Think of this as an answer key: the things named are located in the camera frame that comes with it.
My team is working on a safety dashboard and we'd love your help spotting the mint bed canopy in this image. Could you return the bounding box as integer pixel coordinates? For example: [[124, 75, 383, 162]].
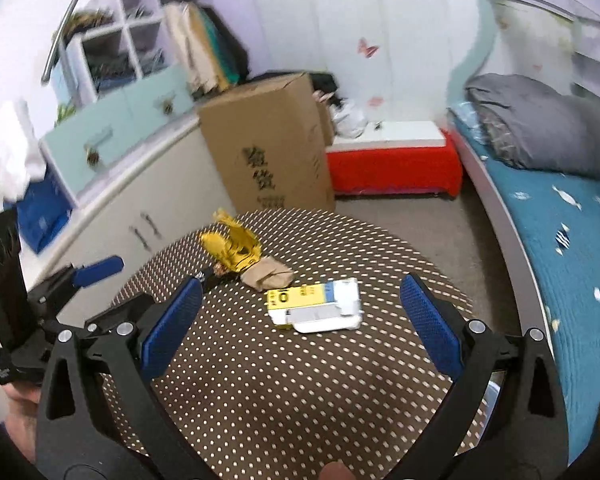
[[449, 0, 600, 111]]

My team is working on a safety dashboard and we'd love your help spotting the brown paper bag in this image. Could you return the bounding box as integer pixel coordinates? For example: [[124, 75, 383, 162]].
[[241, 256, 295, 291]]

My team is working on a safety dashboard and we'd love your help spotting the blue bag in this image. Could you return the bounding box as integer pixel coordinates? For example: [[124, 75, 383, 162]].
[[15, 170, 74, 255]]

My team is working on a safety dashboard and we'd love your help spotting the yellow and white packet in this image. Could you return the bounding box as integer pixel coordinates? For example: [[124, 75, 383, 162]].
[[265, 277, 365, 334]]

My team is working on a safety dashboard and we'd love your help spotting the round brown dotted table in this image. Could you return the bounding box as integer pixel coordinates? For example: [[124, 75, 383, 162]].
[[102, 208, 492, 480]]

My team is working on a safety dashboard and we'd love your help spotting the white cabinet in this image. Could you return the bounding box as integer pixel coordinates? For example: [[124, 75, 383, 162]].
[[30, 115, 242, 307]]

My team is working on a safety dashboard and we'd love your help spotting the teal folded fabric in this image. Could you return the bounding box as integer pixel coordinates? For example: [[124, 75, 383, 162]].
[[200, 7, 242, 89]]

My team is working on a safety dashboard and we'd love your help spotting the person's right hand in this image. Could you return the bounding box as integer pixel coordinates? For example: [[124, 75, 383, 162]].
[[320, 461, 354, 480]]

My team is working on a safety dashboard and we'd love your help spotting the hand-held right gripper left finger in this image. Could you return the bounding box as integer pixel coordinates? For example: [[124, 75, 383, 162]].
[[35, 276, 217, 480]]

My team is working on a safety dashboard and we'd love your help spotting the black cloth item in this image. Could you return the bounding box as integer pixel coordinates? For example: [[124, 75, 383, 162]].
[[307, 74, 339, 106]]

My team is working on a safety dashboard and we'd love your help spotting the white cloth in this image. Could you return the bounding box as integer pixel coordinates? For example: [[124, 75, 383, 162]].
[[0, 100, 47, 202]]

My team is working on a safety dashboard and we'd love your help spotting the red storage box white lid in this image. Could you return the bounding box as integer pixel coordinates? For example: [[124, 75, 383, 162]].
[[326, 121, 464, 200]]

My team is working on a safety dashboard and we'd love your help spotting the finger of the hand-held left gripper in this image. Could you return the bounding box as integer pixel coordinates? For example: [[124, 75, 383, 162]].
[[27, 256, 125, 307], [82, 294, 155, 335]]

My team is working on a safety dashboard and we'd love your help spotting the large cardboard box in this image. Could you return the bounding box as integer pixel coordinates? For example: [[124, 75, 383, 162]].
[[198, 72, 337, 214]]

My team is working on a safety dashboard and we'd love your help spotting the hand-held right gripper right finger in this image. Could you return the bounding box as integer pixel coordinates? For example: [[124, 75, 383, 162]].
[[399, 274, 572, 480]]

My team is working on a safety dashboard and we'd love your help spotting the white cubby shelf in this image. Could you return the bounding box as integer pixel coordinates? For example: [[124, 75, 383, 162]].
[[65, 0, 207, 107]]

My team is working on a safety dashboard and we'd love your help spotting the beige folded fabric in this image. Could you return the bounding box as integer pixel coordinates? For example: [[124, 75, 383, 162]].
[[165, 2, 222, 97]]

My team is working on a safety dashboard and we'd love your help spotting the light blue drawer unit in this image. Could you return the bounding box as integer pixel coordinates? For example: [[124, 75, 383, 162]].
[[40, 65, 197, 197]]

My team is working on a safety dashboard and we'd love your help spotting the bed with teal sheet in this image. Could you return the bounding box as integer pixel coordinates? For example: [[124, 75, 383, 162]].
[[447, 100, 600, 467]]

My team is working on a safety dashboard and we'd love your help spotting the white plastic bag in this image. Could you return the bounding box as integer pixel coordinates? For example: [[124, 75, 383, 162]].
[[330, 100, 369, 139]]

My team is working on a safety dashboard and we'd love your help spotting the grey folded quilt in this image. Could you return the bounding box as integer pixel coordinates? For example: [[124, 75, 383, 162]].
[[465, 74, 600, 182]]

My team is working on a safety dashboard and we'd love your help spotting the person's left hand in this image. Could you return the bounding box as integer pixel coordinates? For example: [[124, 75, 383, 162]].
[[2, 382, 44, 464]]

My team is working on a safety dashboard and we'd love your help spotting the curved metal pole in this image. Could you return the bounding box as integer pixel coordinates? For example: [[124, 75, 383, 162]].
[[41, 0, 104, 85]]

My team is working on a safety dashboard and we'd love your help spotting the gold foil wrapper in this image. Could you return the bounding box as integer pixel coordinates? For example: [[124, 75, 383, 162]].
[[201, 208, 262, 275]]

